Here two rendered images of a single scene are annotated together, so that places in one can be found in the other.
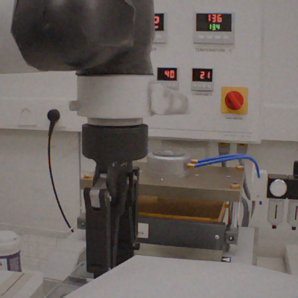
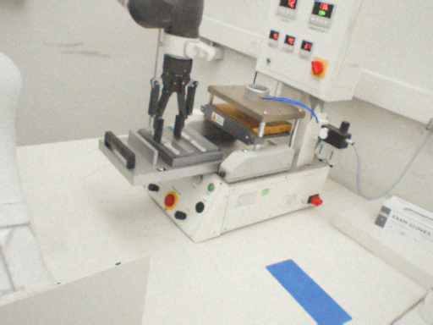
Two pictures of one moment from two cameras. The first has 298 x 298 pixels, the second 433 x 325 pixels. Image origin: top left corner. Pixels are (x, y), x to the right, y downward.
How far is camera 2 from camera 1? 0.71 m
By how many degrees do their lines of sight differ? 36
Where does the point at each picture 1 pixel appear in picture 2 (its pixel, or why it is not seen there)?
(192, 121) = (294, 74)
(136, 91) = (177, 43)
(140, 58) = (183, 29)
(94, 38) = (146, 17)
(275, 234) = (380, 186)
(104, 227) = (154, 96)
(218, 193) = (254, 113)
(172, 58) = (295, 30)
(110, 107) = (167, 47)
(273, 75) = (419, 59)
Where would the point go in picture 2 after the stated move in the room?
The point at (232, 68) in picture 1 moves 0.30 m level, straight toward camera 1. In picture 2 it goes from (324, 46) to (253, 42)
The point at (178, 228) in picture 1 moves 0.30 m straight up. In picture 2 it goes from (233, 125) to (256, 20)
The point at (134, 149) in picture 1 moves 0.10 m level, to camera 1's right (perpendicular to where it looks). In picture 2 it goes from (176, 69) to (205, 81)
